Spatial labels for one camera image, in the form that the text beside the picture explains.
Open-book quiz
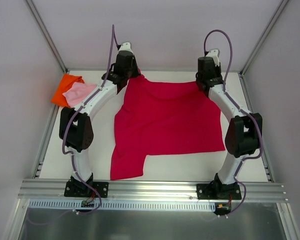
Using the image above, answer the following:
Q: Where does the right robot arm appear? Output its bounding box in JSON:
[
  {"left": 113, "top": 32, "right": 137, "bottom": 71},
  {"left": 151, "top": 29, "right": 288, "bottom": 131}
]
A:
[{"left": 195, "top": 54, "right": 263, "bottom": 200}]

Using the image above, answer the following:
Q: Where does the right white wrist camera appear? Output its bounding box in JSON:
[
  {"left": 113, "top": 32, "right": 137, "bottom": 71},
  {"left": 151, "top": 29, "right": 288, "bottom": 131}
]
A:
[{"left": 204, "top": 48, "right": 221, "bottom": 67}]

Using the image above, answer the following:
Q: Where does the white slotted cable duct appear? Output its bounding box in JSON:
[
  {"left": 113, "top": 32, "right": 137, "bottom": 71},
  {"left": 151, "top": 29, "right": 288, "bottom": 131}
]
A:
[{"left": 28, "top": 199, "right": 216, "bottom": 212}]

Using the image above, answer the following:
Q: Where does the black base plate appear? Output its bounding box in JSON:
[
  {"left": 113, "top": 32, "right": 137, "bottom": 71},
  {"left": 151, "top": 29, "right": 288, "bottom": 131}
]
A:
[
  {"left": 196, "top": 182, "right": 242, "bottom": 200},
  {"left": 63, "top": 177, "right": 109, "bottom": 198}
]

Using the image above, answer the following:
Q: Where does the aluminium frame post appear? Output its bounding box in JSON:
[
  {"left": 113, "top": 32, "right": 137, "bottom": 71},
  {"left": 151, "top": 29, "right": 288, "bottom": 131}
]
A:
[
  {"left": 24, "top": 0, "right": 68, "bottom": 73},
  {"left": 239, "top": 0, "right": 290, "bottom": 76}
]

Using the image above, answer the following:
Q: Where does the right aluminium frame post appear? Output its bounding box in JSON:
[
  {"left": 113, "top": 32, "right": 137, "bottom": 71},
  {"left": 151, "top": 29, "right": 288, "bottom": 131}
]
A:
[{"left": 239, "top": 0, "right": 290, "bottom": 76}]

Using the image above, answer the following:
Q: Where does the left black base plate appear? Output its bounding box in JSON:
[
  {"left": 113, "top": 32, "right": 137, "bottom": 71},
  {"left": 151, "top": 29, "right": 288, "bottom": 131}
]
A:
[{"left": 63, "top": 177, "right": 109, "bottom": 198}]

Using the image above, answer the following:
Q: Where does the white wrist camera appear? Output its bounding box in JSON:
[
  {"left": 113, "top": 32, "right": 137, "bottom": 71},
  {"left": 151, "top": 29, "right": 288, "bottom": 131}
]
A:
[
  {"left": 117, "top": 42, "right": 133, "bottom": 53},
  {"left": 204, "top": 48, "right": 221, "bottom": 67}
]

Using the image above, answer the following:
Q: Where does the left aluminium frame post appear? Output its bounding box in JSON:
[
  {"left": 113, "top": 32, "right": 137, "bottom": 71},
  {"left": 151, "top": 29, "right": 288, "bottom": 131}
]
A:
[{"left": 24, "top": 0, "right": 68, "bottom": 73}]

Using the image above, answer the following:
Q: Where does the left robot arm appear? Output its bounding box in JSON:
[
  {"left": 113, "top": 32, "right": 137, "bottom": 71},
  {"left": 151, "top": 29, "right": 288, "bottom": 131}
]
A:
[{"left": 59, "top": 42, "right": 140, "bottom": 198}]

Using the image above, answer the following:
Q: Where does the pink folded t shirt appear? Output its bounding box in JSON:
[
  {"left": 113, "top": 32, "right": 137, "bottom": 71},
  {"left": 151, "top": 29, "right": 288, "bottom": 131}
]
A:
[{"left": 62, "top": 82, "right": 97, "bottom": 108}]

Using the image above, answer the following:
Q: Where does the aluminium mounting rail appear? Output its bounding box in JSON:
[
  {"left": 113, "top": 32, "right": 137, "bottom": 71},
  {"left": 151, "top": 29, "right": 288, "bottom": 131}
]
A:
[{"left": 18, "top": 178, "right": 289, "bottom": 203}]

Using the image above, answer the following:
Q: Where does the magenta t shirt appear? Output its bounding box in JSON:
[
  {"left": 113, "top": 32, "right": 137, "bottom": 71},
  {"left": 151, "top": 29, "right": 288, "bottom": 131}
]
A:
[{"left": 110, "top": 75, "right": 225, "bottom": 180}]

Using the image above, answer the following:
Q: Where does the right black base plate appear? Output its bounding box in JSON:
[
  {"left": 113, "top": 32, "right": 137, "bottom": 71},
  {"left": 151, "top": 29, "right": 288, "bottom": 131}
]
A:
[{"left": 196, "top": 182, "right": 242, "bottom": 200}]

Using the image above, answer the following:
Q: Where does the orange folded t shirt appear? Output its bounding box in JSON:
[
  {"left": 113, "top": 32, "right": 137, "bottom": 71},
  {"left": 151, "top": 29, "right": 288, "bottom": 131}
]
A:
[{"left": 51, "top": 73, "right": 85, "bottom": 107}]

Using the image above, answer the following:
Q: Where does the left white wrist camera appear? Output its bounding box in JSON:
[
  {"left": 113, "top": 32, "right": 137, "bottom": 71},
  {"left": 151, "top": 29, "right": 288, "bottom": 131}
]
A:
[{"left": 117, "top": 42, "right": 133, "bottom": 53}]

